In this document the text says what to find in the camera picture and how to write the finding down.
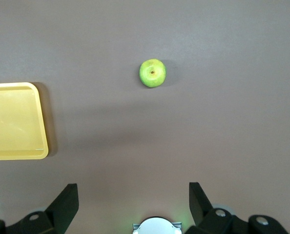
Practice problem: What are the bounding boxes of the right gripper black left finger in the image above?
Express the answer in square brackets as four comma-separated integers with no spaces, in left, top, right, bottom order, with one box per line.
[0,183,80,234]

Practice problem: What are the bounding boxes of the yellow plastic tray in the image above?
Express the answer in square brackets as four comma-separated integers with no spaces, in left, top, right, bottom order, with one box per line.
[0,82,49,161]

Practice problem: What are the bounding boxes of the green apple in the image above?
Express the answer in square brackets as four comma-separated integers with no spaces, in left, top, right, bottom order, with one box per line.
[139,58,167,89]

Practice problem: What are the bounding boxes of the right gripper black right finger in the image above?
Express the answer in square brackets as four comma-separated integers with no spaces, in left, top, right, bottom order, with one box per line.
[184,181,289,234]

